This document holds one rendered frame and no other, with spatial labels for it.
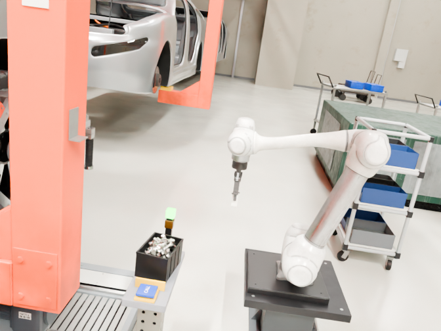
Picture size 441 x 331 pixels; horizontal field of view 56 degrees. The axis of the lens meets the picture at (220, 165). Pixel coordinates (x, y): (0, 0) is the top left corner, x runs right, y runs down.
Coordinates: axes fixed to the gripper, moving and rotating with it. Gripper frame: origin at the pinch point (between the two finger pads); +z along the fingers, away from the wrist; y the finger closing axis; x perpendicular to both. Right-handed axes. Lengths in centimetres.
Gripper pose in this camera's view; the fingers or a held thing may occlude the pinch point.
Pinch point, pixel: (234, 199)
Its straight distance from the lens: 206.8
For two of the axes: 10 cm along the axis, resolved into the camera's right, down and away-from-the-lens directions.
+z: -1.2, 9.6, 2.5
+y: 1.2, -2.4, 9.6
